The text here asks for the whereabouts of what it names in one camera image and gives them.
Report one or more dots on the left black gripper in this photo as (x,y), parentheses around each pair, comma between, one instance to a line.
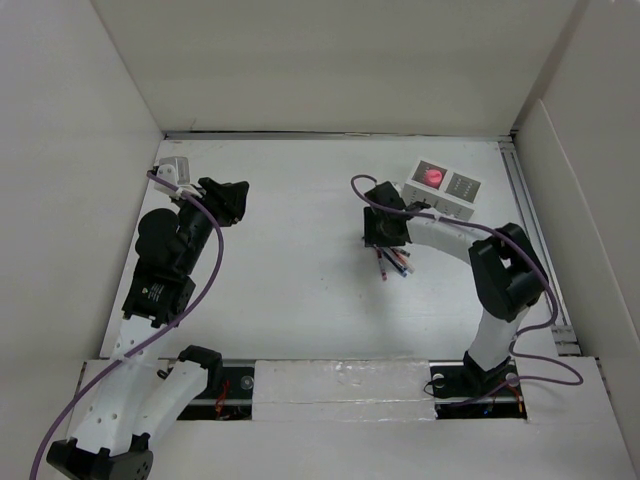
(224,200)

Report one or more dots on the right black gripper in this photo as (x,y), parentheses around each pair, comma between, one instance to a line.
(372,234)

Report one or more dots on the red capped pen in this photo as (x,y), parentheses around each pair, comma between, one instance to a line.
(380,260)

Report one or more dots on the pink eraser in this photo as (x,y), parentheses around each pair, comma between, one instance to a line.
(434,177)

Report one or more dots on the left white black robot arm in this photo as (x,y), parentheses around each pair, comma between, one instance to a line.
(129,413)

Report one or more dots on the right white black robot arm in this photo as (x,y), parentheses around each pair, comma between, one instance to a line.
(508,276)

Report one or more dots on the blue clear pen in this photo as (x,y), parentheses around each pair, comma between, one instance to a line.
(401,260)

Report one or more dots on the white two-slot pen holder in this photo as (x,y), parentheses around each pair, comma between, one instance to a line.
(456,197)

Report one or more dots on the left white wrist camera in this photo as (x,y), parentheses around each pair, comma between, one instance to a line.
(173,170)

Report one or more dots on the aluminium rail front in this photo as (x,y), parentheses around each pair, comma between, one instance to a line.
(232,400)

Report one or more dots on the aluminium rail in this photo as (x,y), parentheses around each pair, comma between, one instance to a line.
(562,332)
(232,400)

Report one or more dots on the aluminium rail right side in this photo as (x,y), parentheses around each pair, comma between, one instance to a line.
(562,332)

